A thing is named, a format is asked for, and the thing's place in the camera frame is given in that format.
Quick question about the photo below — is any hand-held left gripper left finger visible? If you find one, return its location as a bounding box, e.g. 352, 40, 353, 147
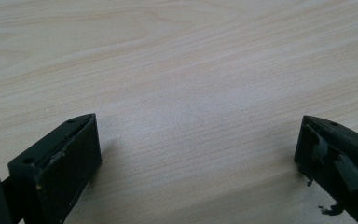
7, 113, 103, 224

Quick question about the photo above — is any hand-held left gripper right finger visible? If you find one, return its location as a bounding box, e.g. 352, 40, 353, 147
294, 115, 358, 224

